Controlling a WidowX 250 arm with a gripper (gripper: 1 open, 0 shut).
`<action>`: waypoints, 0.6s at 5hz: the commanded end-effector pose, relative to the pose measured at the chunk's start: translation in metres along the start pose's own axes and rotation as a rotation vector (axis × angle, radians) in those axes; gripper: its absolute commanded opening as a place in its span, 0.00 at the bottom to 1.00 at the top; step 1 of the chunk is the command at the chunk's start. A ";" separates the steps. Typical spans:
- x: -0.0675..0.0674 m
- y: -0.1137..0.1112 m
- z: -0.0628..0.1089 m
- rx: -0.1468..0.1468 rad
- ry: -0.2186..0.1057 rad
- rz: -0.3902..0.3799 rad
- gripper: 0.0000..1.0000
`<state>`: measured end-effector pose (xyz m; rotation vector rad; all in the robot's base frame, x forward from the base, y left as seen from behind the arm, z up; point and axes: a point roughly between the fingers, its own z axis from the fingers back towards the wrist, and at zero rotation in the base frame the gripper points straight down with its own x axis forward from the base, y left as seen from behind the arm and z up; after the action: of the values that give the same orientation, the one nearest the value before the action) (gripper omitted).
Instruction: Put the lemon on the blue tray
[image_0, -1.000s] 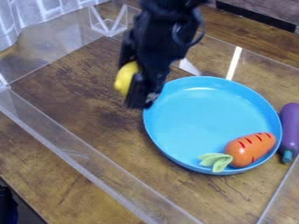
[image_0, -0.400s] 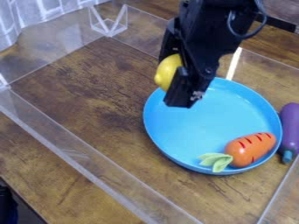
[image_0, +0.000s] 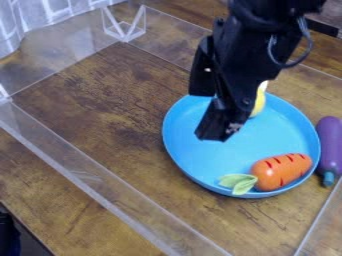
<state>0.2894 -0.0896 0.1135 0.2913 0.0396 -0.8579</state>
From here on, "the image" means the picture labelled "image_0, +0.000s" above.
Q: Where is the yellow toy lemon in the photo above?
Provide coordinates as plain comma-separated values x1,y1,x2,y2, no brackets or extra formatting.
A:
250,81,269,117

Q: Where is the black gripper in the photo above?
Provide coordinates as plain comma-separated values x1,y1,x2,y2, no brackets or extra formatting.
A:
189,15,308,142

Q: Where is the orange toy carrot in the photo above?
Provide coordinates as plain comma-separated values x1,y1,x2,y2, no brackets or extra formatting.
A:
218,153,313,195

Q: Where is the black cable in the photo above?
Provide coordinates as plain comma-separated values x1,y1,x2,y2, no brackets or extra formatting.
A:
266,16,316,69

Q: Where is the blue plastic tray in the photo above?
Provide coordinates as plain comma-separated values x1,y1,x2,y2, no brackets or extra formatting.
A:
162,94,321,196

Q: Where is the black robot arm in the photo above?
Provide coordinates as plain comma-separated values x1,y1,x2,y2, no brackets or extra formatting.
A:
189,0,326,141

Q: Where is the dark board in background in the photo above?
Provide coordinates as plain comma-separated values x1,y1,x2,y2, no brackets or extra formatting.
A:
306,0,342,39

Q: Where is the white grid curtain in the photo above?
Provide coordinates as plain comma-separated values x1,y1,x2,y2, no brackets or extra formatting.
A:
0,0,126,59

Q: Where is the purple toy eggplant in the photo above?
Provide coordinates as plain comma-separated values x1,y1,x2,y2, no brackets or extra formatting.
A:
317,116,342,187

